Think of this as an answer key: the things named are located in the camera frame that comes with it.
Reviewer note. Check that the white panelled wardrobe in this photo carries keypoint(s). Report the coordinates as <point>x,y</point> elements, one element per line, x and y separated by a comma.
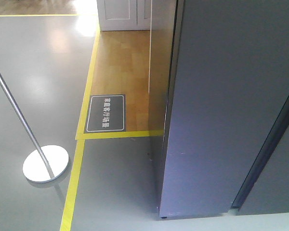
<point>126,15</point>

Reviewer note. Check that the fridge door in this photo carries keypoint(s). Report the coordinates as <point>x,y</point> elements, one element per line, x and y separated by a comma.
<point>232,80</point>

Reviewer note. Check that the dark grey fridge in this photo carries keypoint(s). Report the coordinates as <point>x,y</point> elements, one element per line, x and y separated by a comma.
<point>274,136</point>

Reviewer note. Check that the black floor sign sticker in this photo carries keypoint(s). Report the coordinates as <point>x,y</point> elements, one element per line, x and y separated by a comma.
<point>106,113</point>

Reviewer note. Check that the silver sign stand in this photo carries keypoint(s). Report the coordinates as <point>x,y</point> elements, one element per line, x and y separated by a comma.
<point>45,163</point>

